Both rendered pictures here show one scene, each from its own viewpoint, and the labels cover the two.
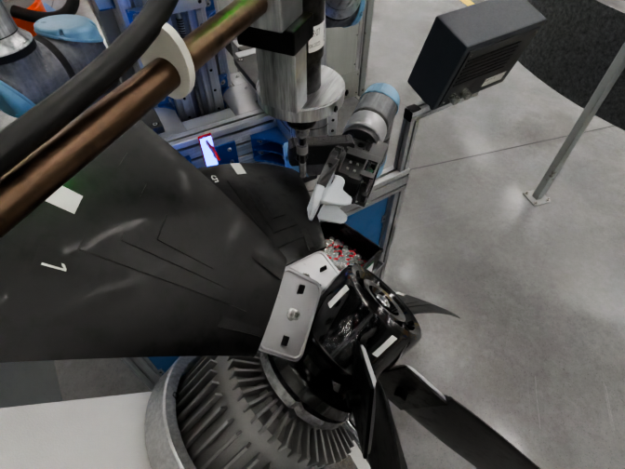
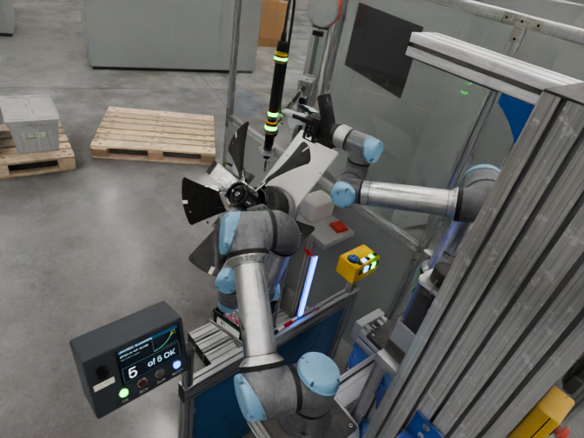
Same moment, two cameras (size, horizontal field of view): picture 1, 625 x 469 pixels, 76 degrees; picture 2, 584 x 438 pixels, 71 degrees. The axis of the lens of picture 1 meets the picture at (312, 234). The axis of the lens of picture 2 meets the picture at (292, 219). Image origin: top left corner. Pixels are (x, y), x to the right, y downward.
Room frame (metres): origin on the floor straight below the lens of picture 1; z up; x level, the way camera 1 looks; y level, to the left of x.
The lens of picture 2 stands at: (1.70, -0.24, 2.16)
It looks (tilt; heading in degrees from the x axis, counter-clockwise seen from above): 35 degrees down; 164
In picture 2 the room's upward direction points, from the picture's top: 11 degrees clockwise
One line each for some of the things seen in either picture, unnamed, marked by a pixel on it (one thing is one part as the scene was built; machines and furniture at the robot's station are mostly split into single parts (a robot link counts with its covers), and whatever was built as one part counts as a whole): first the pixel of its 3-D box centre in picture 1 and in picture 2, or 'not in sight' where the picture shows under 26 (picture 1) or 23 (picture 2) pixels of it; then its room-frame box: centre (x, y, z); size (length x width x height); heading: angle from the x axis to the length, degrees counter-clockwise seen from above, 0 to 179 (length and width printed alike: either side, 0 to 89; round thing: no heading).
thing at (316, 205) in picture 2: not in sight; (314, 204); (-0.18, 0.40, 0.92); 0.17 x 0.16 x 0.11; 122
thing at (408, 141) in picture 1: (406, 140); (187, 366); (0.88, -0.25, 0.96); 0.03 x 0.03 x 0.20; 32
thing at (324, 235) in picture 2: not in sight; (317, 222); (-0.10, 0.42, 0.85); 0.36 x 0.24 x 0.03; 32
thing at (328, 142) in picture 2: not in sight; (322, 129); (0.45, 0.16, 1.63); 0.12 x 0.08 x 0.09; 42
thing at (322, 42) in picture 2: not in sight; (290, 187); (-0.37, 0.29, 0.90); 0.08 x 0.06 x 1.80; 67
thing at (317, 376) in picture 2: not in sight; (313, 382); (1.11, 0.08, 1.20); 0.13 x 0.12 x 0.14; 99
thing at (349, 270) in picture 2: not in sight; (357, 264); (0.44, 0.45, 1.02); 0.16 x 0.10 x 0.11; 122
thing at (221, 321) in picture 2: (325, 264); (245, 311); (0.55, -0.03, 0.85); 0.22 x 0.17 x 0.07; 137
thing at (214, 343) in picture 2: not in sight; (249, 339); (0.07, 0.11, 0.04); 0.62 x 0.45 x 0.08; 122
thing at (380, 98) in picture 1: (375, 113); (230, 275); (0.68, -0.12, 1.17); 0.11 x 0.08 x 0.09; 158
